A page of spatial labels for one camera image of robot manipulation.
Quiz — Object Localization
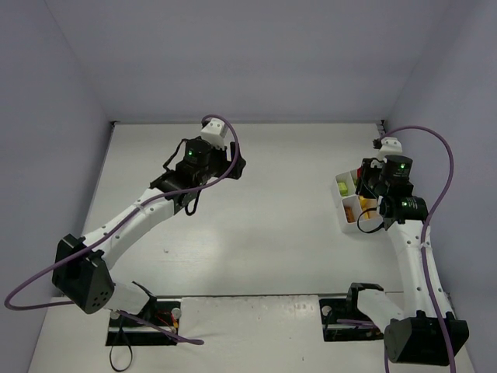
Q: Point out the light green lego brick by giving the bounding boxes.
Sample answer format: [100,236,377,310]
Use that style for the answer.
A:
[337,182,349,197]

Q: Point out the brown lego brick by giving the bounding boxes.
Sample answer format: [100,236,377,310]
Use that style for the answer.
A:
[344,207,380,225]

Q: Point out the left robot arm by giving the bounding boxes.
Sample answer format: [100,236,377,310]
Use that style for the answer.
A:
[52,137,246,315]

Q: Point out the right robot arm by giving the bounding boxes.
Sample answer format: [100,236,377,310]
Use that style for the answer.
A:
[346,155,469,370]

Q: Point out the white divided container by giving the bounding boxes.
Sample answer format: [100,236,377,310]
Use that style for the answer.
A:
[331,169,383,234]

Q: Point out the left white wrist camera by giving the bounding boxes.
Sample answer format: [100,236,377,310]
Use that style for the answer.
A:
[200,118,228,150]

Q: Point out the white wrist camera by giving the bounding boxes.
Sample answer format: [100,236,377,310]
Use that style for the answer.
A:
[373,137,403,161]
[200,118,228,150]

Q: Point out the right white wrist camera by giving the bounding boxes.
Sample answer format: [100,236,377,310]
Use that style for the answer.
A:
[373,137,403,161]

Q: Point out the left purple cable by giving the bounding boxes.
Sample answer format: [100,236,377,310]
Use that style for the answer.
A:
[3,113,239,346]

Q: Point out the purple cable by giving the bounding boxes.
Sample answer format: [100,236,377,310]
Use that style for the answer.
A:
[3,113,239,346]
[336,125,458,373]

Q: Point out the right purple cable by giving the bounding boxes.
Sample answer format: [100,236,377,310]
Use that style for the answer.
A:
[336,125,458,373]

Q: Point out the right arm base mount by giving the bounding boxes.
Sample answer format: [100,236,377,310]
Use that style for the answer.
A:
[318,283,384,342]

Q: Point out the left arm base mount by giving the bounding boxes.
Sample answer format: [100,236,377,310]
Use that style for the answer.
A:
[105,281,183,370]

